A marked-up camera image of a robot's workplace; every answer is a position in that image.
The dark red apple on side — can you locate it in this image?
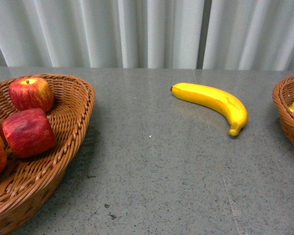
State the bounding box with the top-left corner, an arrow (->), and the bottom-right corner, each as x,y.
2,108 -> 57,159

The red yellow apple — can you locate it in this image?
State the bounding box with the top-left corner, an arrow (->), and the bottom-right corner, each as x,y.
8,77 -> 54,113

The white pleated curtain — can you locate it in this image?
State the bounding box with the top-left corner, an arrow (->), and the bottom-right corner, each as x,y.
0,0 -> 294,71

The brown wicker basket right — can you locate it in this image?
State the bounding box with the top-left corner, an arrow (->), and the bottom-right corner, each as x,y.
272,75 -> 294,145

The brown wicker basket left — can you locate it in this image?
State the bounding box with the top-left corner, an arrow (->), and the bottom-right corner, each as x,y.
0,73 -> 96,235

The brown wicker basket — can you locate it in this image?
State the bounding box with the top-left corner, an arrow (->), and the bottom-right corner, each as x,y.
272,75 -> 294,145
0,73 -> 96,235

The curved yellow banana far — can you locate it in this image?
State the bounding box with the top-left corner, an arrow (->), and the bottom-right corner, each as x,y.
171,83 -> 248,137

